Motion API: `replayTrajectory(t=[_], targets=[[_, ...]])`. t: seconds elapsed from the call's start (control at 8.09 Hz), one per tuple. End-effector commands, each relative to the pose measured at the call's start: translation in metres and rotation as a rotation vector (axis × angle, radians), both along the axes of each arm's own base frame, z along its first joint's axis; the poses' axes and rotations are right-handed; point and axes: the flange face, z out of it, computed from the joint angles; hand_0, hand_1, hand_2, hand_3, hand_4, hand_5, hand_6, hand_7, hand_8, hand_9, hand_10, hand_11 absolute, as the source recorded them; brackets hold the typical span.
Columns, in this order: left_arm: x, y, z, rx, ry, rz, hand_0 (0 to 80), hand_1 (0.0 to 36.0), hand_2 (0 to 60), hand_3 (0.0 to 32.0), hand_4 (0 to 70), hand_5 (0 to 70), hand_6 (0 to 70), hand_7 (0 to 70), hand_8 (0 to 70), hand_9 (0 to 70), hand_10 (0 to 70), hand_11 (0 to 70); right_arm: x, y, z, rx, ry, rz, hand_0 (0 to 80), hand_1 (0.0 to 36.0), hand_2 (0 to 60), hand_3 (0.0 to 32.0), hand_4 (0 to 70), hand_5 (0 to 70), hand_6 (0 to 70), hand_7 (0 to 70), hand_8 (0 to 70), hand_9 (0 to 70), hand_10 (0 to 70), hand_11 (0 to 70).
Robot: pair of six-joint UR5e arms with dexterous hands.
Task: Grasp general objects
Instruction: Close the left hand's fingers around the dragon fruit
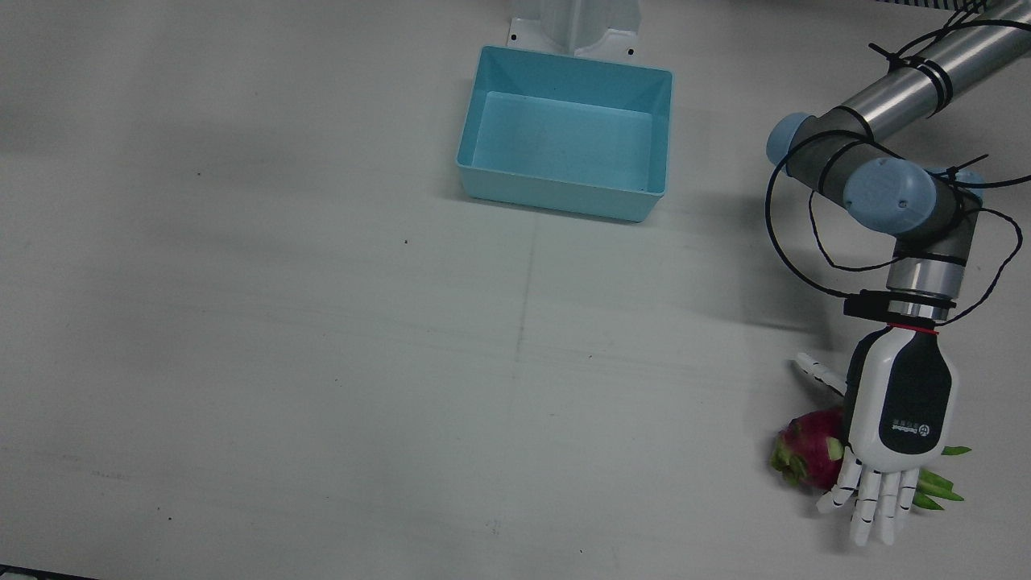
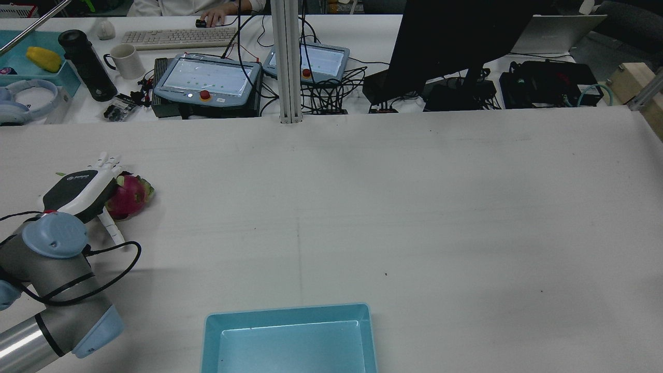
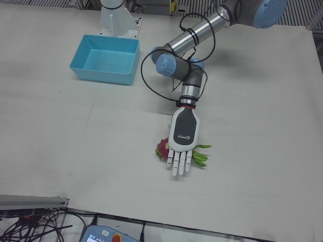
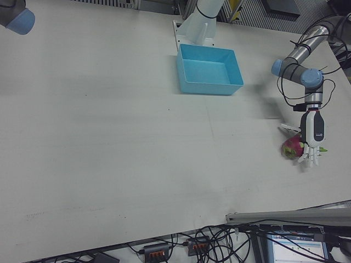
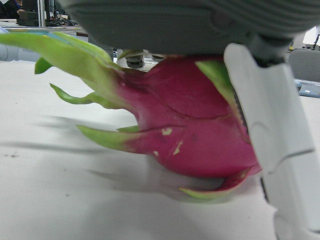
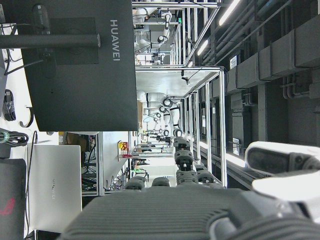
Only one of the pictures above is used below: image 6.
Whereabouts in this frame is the aluminium cell frame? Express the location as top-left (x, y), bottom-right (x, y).
top-left (98, 65), bottom-right (229, 196)

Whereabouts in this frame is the black Huawei monitor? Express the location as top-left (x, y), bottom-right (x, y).
top-left (17, 0), bottom-right (139, 133)

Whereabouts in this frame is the black gaming laptop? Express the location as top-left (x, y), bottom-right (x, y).
top-left (0, 157), bottom-right (28, 240)

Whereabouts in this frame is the black power adapter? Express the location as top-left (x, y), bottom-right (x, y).
top-left (2, 89), bottom-right (17, 122)

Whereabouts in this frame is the silver Huawei laptop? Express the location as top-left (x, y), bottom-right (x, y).
top-left (26, 144), bottom-right (83, 234)

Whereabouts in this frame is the right grey dexterous robot hand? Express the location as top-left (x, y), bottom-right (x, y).
top-left (62, 136), bottom-right (320, 240)

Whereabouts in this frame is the black monitor stand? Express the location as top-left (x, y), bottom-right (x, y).
top-left (0, 34), bottom-right (101, 49)

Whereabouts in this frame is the black cable with green tie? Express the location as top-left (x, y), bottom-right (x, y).
top-left (0, 131), bottom-right (30, 147)

